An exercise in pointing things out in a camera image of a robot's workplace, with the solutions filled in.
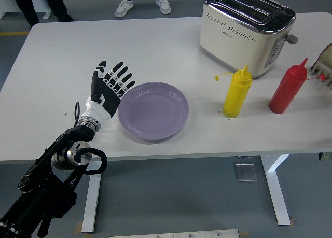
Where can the white stand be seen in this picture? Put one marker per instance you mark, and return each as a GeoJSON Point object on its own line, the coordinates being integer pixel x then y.
{"type": "Point", "coordinates": [44, 4]}

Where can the person in dark shoes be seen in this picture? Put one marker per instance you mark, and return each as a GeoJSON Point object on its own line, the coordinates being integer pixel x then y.
{"type": "Point", "coordinates": [26, 4]}

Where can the white table leg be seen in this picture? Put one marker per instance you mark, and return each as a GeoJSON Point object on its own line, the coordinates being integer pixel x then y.
{"type": "Point", "coordinates": [277, 191]}
{"type": "Point", "coordinates": [92, 196]}

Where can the black table control panel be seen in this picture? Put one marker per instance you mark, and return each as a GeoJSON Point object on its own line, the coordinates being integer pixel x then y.
{"type": "Point", "coordinates": [325, 156]}

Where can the person with white sneakers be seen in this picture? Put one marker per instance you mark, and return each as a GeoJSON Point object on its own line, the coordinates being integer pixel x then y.
{"type": "Point", "coordinates": [124, 7]}

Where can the brown floor tape piece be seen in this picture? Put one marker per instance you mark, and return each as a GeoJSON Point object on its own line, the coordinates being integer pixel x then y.
{"type": "Point", "coordinates": [291, 221]}
{"type": "Point", "coordinates": [78, 227]}

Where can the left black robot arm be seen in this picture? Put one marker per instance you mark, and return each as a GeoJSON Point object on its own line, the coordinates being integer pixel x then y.
{"type": "Point", "coordinates": [39, 204]}

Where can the purple round plate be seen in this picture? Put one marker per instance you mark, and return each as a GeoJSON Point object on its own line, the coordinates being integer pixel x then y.
{"type": "Point", "coordinates": [153, 111]}

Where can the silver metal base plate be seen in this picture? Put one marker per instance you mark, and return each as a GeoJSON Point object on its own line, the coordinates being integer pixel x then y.
{"type": "Point", "coordinates": [173, 234]}

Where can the yellow squeeze bottle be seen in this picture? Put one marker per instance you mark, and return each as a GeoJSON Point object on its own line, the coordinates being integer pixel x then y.
{"type": "Point", "coordinates": [236, 98]}

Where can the cream silver toaster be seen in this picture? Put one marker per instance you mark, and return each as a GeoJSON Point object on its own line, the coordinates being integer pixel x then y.
{"type": "Point", "coordinates": [233, 46]}

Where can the silver floor hatch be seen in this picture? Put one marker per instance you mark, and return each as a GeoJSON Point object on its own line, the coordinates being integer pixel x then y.
{"type": "Point", "coordinates": [246, 172]}

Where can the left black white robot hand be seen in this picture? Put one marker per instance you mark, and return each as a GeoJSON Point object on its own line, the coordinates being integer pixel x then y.
{"type": "Point", "coordinates": [109, 98]}

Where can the red squeeze bottle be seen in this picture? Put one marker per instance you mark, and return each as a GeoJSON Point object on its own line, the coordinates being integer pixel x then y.
{"type": "Point", "coordinates": [285, 92]}

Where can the silver toast rack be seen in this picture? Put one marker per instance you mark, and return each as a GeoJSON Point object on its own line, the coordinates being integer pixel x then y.
{"type": "Point", "coordinates": [328, 78]}

